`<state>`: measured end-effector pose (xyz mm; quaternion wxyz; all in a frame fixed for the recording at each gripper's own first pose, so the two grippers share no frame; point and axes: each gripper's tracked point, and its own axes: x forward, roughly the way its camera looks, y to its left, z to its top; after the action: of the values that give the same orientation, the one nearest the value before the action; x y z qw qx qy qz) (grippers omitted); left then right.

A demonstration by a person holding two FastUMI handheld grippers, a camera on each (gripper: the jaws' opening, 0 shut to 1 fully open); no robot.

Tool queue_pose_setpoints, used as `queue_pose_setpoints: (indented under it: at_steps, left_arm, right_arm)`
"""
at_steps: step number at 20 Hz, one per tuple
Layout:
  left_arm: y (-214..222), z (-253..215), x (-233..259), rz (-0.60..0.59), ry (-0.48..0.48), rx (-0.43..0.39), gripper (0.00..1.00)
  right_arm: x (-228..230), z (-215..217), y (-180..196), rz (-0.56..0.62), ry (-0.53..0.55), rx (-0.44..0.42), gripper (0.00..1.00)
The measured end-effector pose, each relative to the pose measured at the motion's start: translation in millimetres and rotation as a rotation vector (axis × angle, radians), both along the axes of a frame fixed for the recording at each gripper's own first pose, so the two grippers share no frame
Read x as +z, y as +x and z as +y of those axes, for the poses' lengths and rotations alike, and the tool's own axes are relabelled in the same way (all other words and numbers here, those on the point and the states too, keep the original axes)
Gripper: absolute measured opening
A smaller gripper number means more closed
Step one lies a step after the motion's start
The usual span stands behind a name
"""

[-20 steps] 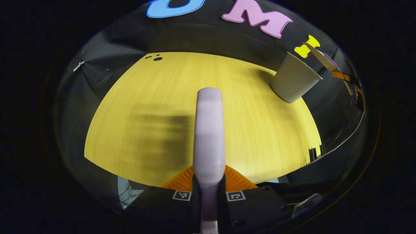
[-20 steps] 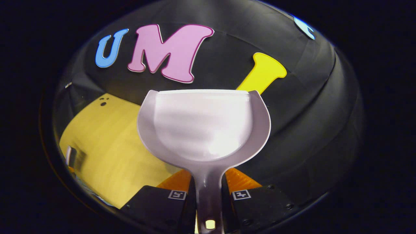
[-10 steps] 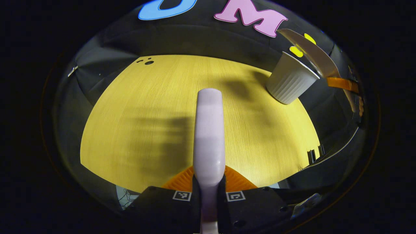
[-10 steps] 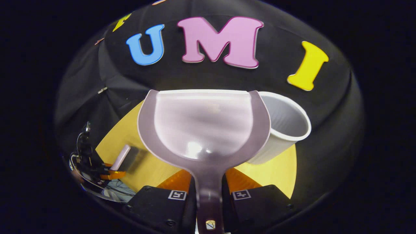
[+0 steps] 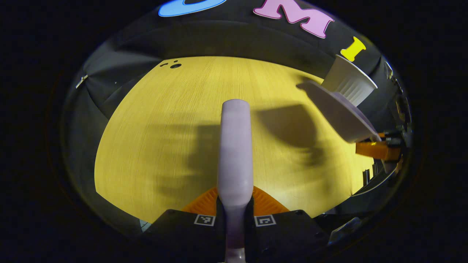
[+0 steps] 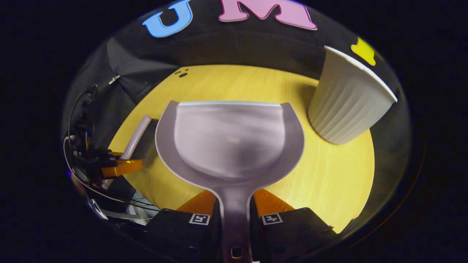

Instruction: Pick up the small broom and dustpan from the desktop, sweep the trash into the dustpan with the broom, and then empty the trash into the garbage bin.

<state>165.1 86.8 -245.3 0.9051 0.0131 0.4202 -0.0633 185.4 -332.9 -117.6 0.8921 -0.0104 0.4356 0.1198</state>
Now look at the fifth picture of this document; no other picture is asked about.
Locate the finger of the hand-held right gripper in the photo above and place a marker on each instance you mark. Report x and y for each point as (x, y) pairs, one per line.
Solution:
(374, 149)
(391, 138)

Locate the wooden desktop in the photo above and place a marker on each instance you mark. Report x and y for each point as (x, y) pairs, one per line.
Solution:
(164, 117)

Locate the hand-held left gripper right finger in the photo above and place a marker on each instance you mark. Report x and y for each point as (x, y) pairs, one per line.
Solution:
(249, 237)

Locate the white ribbed garbage bin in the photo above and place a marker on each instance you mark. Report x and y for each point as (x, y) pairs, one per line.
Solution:
(351, 82)

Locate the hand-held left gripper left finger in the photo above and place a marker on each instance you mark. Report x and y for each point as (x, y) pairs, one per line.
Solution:
(220, 233)

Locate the lilac dustpan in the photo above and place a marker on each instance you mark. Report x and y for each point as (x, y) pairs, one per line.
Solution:
(340, 113)

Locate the silver metal clip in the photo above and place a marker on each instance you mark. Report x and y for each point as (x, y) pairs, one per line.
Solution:
(81, 81)

